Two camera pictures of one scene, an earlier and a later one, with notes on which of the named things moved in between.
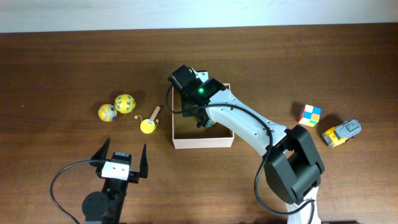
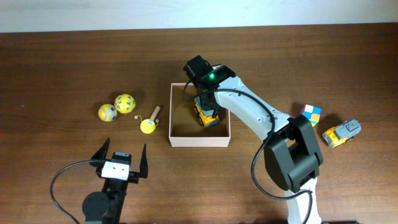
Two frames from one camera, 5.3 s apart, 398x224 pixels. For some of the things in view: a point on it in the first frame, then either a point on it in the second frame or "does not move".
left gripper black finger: [143, 168] does not move
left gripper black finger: [99, 157] does not move
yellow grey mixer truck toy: [337, 134] does not move
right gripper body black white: [201, 121] -> [206, 102]
